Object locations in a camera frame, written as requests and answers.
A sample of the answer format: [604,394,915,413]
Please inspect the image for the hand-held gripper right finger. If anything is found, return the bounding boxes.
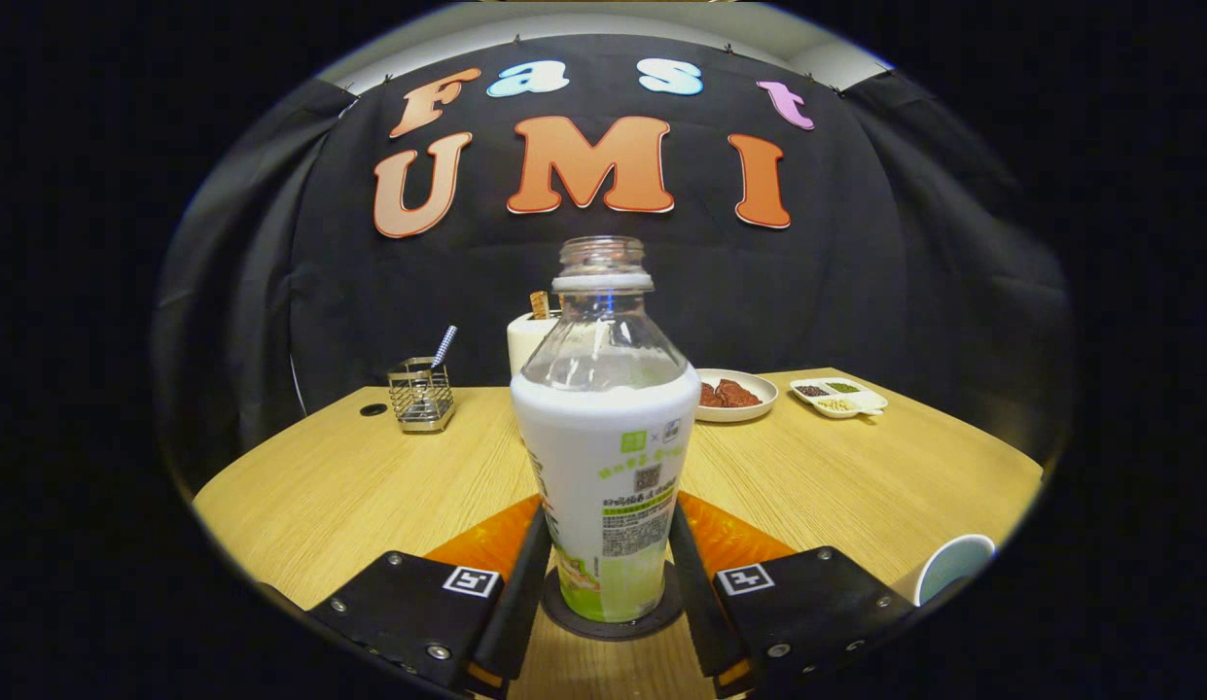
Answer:
[669,492,920,699]

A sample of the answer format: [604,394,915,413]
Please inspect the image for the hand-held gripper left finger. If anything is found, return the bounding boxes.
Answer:
[306,494,553,699]

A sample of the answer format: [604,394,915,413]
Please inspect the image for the dark brown round coaster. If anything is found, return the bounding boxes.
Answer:
[542,562,684,641]

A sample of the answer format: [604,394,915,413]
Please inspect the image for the clear juice bottle white label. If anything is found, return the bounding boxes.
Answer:
[511,236,702,623]

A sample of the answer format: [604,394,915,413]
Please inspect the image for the white cup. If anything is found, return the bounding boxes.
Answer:
[914,534,998,608]

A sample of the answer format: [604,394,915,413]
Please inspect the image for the wooden table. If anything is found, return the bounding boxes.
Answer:
[193,367,1045,700]

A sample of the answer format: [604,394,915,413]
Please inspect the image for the round white plate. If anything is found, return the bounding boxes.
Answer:
[695,368,779,423]

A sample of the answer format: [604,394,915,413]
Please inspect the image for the brown food pieces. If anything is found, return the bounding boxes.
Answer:
[700,379,763,408]

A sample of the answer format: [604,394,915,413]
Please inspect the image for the white divided condiment dish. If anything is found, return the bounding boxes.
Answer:
[790,377,889,420]

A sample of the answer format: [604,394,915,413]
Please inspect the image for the white toaster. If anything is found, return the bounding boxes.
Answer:
[507,311,560,378]

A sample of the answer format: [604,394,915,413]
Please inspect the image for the black backdrop cloth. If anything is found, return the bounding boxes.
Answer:
[156,34,1071,487]

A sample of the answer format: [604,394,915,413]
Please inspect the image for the metal wire utensil holder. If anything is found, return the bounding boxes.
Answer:
[388,357,456,434]

